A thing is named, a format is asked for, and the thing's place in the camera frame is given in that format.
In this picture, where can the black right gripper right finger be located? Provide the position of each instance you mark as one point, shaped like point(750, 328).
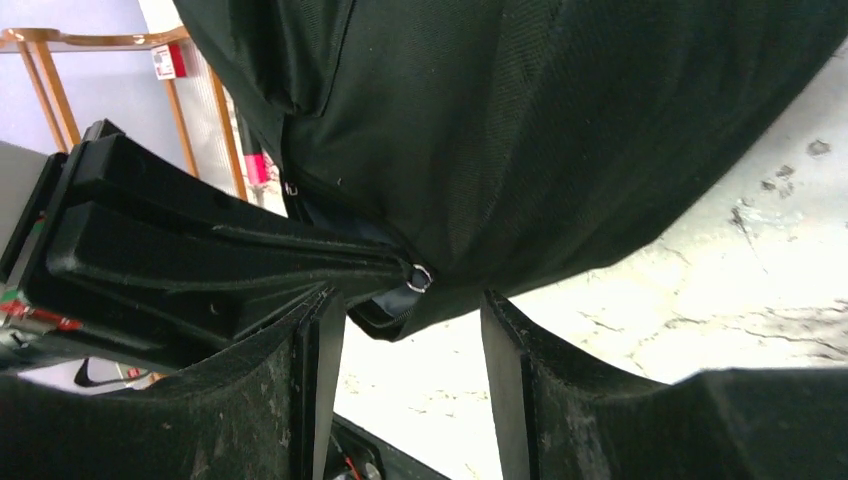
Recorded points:
point(562, 413)

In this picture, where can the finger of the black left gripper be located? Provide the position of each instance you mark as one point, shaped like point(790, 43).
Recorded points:
point(199, 199)
point(218, 272)

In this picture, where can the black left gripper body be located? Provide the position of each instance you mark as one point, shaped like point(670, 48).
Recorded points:
point(47, 319)

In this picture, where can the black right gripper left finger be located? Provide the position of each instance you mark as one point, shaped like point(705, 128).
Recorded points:
point(261, 409)

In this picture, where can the black student backpack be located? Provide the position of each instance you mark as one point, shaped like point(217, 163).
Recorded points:
point(506, 145)

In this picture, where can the pink black marker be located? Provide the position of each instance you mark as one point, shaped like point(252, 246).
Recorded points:
point(253, 154)

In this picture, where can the white red small box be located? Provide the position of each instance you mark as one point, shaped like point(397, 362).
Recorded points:
point(168, 62)

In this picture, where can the orange wooden rack shelf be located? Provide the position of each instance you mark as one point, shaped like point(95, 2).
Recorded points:
point(76, 79)

